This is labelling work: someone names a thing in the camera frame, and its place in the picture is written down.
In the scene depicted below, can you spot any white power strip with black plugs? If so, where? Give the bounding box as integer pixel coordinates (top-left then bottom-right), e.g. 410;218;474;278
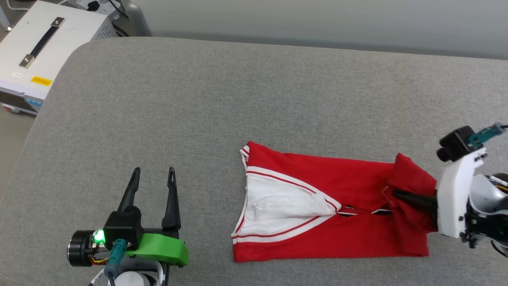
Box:
77;0;128;16

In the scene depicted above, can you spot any grey rounded post base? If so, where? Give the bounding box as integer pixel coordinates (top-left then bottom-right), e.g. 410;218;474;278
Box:
119;2;152;37

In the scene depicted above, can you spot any teal right camera cable connector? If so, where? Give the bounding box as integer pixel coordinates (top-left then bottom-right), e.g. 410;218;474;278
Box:
468;123;508;144

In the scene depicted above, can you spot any teal left camera cable connector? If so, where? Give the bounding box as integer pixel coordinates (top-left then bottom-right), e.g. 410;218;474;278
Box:
104;238;128;286

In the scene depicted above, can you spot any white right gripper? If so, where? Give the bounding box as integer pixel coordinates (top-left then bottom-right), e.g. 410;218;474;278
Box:
392;149;487;239

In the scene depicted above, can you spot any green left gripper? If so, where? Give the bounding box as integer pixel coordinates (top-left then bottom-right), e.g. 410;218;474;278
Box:
117;167;190;267

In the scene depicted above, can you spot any red and white sports jersey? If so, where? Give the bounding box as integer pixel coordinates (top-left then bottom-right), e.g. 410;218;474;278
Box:
231;141;439;263

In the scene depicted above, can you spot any grey fabric sofa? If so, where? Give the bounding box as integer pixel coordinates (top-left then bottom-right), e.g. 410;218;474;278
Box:
0;37;508;286

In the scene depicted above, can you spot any teal camera cable connector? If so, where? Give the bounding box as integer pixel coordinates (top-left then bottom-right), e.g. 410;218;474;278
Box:
104;238;128;286
468;123;508;144

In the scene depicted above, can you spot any black handle of white box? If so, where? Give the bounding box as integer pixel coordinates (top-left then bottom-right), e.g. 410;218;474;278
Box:
19;17;66;69

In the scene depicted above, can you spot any white metal equipment box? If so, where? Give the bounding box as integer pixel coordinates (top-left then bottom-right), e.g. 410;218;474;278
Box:
0;0;119;116

